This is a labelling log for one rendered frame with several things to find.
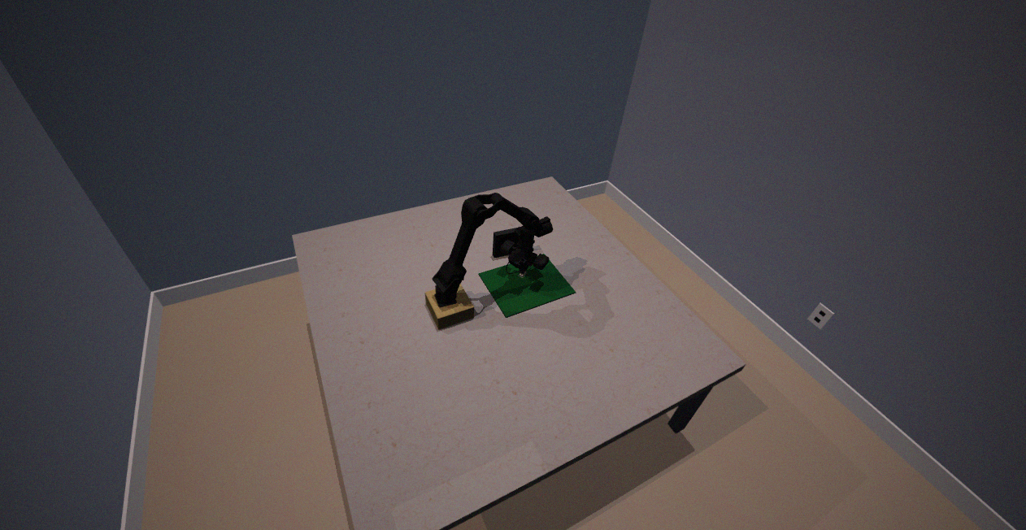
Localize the green circuit board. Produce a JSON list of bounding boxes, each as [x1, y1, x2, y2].
[[478, 260, 576, 318]]

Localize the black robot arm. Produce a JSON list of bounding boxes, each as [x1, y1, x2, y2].
[[432, 193, 553, 307]]

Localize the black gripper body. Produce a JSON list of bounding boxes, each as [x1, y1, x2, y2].
[[500, 240, 549, 270]]

